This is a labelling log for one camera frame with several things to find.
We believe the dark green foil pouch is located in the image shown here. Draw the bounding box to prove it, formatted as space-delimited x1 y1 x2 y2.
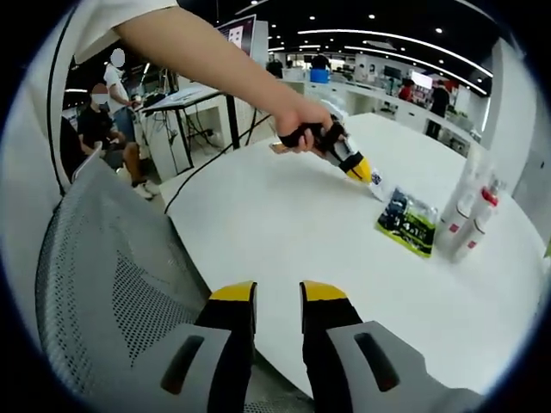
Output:
375 186 440 259

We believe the white skincare tube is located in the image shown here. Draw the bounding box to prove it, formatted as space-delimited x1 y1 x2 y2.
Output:
455 145 496 216

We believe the person's white shirt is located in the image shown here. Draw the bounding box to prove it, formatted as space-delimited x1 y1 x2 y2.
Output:
0 0 181 311

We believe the long white counter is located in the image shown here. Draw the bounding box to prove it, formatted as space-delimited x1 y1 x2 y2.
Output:
279 68 487 151

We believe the white standing desk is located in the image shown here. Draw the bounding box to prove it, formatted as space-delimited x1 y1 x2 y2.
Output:
140 83 242 176

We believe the person's left hand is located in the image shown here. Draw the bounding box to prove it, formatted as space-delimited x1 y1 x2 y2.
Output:
274 98 336 155

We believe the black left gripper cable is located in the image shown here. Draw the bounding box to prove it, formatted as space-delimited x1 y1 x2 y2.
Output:
163 114 276 215

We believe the black chest device cable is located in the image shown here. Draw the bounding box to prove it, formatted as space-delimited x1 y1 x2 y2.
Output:
46 6 78 197

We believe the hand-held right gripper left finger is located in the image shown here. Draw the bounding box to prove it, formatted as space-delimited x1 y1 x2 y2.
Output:
127 280 258 413

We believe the grey mesh office chair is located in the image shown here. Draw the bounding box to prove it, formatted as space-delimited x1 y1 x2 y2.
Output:
36 163 315 413

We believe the red screen monitor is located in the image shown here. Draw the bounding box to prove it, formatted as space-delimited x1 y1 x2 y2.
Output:
216 15 258 58

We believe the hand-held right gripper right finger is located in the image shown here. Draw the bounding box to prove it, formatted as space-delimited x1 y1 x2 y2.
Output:
300 280 483 413

